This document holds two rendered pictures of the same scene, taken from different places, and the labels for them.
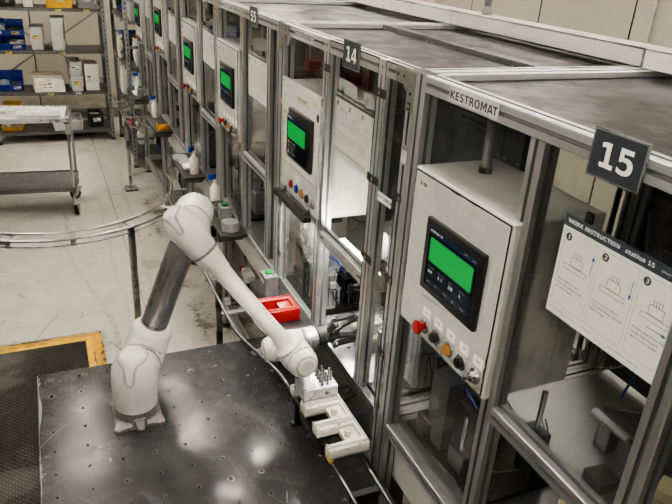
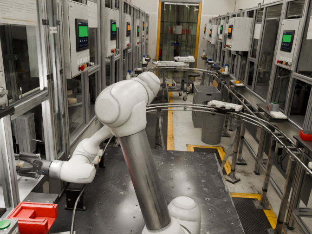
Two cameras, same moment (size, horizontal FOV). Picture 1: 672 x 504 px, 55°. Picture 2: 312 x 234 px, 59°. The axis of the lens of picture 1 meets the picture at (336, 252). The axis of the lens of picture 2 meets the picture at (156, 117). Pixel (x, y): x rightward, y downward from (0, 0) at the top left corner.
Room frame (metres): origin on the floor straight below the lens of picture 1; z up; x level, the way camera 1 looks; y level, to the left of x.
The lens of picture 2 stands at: (2.93, 1.05, 1.67)
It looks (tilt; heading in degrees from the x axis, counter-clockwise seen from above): 18 degrees down; 207
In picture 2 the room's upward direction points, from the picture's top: 3 degrees clockwise
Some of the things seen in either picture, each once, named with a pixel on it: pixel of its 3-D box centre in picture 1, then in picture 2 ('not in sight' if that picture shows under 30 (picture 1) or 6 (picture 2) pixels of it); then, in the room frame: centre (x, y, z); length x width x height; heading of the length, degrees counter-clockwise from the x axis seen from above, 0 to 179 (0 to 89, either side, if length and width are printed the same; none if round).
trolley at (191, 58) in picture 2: not in sight; (184, 72); (-4.62, -1.91, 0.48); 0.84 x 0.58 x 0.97; 33
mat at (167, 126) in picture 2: not in sight; (159, 107); (-2.34, -1.54, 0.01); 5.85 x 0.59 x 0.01; 25
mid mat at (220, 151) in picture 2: not in sight; (208, 160); (-0.42, 0.18, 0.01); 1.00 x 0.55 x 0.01; 25
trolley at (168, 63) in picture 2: not in sight; (170, 79); (-3.29, -1.75, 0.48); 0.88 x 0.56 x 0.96; 133
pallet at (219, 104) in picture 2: not in sight; (224, 107); (-0.15, 0.37, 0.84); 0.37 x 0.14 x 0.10; 83
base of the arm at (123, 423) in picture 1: (137, 411); not in sight; (1.92, 0.70, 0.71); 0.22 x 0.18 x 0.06; 25
